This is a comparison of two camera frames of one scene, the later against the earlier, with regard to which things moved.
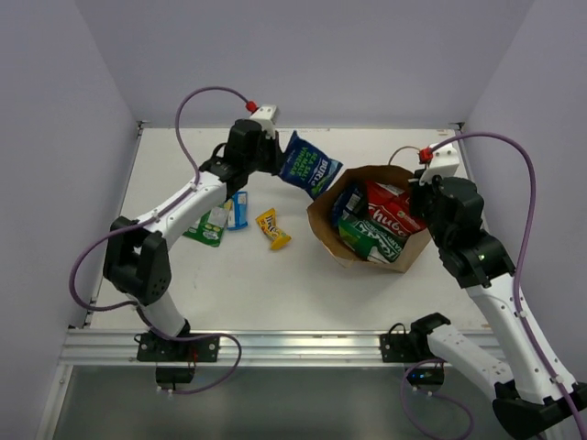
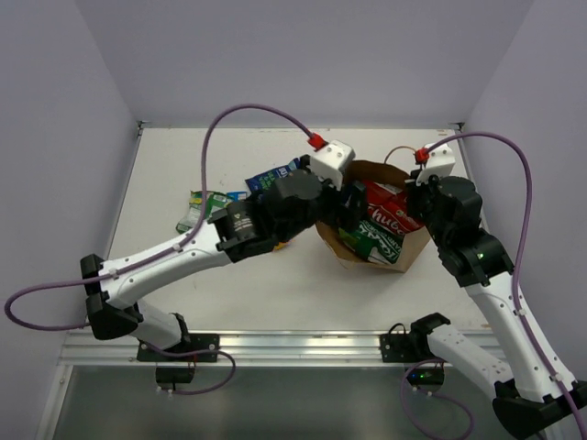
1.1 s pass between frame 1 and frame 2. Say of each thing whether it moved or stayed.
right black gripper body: stayed
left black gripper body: moved
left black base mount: stayed
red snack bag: stayed
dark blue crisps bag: moved
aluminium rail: stayed
